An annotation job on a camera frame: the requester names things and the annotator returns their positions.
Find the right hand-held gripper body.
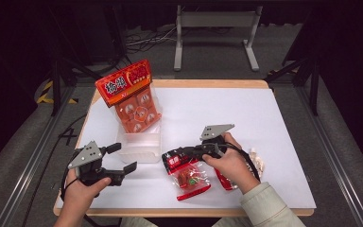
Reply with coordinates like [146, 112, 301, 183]
[190, 123, 235, 159]

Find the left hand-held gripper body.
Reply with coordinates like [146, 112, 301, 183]
[67, 140, 126, 187]

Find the translucent plastic bin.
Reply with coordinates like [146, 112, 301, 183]
[115, 94, 164, 165]

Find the small red black snack packet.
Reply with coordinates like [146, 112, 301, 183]
[161, 147, 212, 201]

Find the large orange snack packet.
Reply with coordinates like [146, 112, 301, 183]
[95, 59, 163, 134]

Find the person's right hand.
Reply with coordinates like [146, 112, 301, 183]
[201, 132, 261, 195]

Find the person's left hand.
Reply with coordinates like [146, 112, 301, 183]
[61, 169, 112, 216]

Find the white red snack packet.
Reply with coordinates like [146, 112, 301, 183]
[214, 147, 266, 191]

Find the black tripod stand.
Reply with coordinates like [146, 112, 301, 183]
[48, 6, 106, 116]
[264, 56, 321, 116]

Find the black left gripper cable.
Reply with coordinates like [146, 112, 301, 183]
[60, 166, 80, 202]

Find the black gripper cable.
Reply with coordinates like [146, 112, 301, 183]
[60, 166, 80, 202]
[221, 142, 262, 183]

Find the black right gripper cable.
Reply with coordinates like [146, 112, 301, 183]
[221, 142, 262, 183]

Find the long black floor cable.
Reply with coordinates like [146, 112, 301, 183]
[21, 113, 88, 227]

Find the aluminium rail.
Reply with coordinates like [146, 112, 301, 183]
[0, 85, 78, 227]
[295, 85, 363, 227]

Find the bundle of floor cables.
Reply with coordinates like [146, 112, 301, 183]
[125, 26, 178, 54]

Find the grey metal stand frame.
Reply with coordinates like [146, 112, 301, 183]
[173, 4, 264, 72]

